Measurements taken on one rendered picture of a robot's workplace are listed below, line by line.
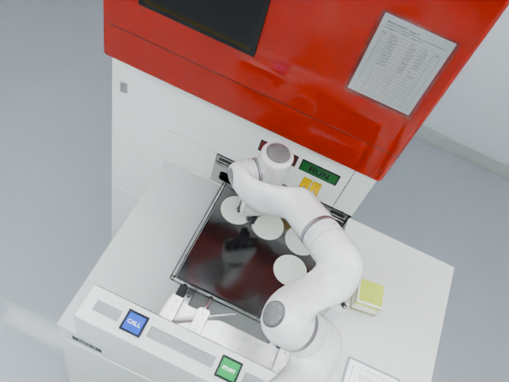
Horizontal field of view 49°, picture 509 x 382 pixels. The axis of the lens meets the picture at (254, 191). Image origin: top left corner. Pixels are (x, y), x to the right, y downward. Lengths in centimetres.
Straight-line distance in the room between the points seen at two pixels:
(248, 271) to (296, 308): 55
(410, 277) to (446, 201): 160
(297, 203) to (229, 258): 42
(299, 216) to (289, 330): 28
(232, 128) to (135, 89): 31
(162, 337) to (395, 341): 62
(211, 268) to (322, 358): 53
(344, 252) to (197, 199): 75
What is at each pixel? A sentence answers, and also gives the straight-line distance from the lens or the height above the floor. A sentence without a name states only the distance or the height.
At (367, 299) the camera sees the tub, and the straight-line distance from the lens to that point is 153.
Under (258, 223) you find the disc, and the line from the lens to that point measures 168.
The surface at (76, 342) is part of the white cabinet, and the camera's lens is 167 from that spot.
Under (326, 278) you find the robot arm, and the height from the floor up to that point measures 136.
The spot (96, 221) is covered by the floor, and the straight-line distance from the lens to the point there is 267.
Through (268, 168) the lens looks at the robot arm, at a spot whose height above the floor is 125.
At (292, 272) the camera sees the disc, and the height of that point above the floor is 90.
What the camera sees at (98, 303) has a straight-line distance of 147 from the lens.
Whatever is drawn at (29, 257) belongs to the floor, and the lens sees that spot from 261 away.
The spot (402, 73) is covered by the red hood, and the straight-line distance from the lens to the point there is 123.
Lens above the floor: 232
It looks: 55 degrees down
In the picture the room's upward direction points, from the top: 22 degrees clockwise
